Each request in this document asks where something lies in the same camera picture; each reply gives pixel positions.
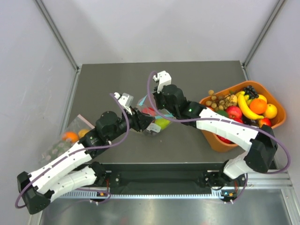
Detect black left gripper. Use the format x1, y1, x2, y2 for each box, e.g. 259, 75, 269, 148
107, 105, 155, 142

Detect clear zip bag blue seal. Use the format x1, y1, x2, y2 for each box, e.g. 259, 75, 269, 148
136, 95, 172, 133

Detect fake green pear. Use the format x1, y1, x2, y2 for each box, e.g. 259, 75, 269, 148
155, 118, 171, 130

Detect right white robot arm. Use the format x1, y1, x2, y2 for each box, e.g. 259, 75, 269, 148
151, 84, 278, 186

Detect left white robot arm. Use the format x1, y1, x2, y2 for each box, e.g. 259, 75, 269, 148
17, 108, 154, 215

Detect fake dark grapes in bag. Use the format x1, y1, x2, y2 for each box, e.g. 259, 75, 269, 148
144, 130, 160, 136

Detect fake yellow fruit pink bag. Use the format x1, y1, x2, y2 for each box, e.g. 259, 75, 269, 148
78, 129, 90, 138

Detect fake brown longan bunch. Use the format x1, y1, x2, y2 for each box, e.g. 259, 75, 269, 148
205, 90, 237, 111

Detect clear zip bag pink seal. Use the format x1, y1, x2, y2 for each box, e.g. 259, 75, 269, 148
39, 114, 94, 166

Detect fake green lime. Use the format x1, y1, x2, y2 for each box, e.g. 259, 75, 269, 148
216, 110, 229, 118

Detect fake orange in pink bag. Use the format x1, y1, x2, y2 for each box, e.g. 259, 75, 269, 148
61, 131, 79, 143

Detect fake red apple bin front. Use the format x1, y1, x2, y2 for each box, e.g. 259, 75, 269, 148
217, 135, 232, 144

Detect fake red apple top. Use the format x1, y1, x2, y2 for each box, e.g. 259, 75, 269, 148
226, 106, 242, 119

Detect fake big red apple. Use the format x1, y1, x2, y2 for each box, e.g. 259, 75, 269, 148
233, 118, 243, 123

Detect fake dark grapes in bin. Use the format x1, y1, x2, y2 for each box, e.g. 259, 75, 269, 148
243, 85, 259, 99

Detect fake large orange in bin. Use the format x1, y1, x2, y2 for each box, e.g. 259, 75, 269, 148
249, 98, 267, 114

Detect fake small red peach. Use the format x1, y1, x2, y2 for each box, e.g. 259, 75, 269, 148
258, 118, 272, 128

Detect fake yellow lemon in bin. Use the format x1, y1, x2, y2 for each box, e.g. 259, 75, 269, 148
263, 104, 278, 119

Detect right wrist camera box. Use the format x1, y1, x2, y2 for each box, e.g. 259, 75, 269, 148
152, 71, 172, 93

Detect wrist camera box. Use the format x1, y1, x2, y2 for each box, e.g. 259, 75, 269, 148
113, 92, 134, 113
152, 71, 172, 93

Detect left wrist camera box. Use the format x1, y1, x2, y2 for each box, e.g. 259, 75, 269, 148
113, 92, 134, 113

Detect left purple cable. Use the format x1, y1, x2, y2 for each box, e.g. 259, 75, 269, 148
15, 93, 131, 209

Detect purple cable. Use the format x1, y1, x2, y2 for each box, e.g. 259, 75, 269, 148
147, 71, 291, 175
15, 93, 131, 209

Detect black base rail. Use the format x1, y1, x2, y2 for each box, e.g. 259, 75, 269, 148
104, 163, 222, 195

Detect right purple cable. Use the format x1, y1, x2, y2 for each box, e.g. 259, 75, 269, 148
147, 71, 291, 175

